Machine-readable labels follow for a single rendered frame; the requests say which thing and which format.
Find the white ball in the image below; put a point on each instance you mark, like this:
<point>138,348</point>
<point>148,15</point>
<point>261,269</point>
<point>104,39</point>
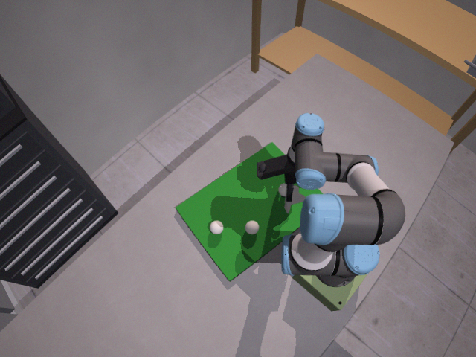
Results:
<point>216,227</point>
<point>282,189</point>
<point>251,227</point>

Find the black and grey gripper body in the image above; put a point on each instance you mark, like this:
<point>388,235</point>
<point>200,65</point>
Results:
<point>290,176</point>

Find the green turf mat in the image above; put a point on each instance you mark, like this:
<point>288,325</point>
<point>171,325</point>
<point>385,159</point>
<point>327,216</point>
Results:
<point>234,199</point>

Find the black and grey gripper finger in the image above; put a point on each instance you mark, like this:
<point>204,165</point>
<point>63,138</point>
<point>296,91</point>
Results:
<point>292,196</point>

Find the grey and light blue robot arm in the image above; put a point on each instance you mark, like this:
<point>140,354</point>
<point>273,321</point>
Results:
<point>350,225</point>

